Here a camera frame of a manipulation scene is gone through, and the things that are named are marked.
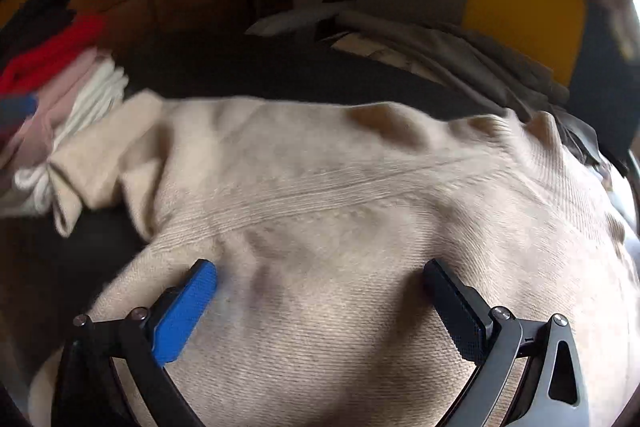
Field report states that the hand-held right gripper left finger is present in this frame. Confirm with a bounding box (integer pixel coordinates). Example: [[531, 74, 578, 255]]
[[57, 259, 218, 427]]

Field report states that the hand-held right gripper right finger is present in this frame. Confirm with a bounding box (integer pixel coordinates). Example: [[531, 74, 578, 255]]
[[422, 258, 591, 427]]

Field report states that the beige knit sweater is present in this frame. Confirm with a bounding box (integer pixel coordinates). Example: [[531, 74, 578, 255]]
[[27, 89, 640, 427]]

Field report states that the white folded garment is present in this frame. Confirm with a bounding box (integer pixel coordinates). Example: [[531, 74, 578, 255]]
[[12, 57, 131, 215]]

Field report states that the pink folded garment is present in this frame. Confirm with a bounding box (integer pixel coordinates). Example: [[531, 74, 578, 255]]
[[0, 49, 101, 170]]

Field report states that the blue folded garment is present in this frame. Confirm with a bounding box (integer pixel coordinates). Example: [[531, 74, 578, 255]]
[[0, 93, 40, 135]]

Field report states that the grey crumpled garment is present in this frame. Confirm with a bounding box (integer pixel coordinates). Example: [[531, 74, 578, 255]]
[[317, 9, 572, 120]]

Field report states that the red folded garment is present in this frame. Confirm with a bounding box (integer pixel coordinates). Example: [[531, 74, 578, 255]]
[[0, 13, 107, 95]]

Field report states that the light grey cloth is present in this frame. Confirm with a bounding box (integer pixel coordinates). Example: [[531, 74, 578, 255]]
[[244, 2, 361, 38]]

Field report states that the black folded garment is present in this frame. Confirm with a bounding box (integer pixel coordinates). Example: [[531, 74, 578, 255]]
[[0, 0, 78, 68]]

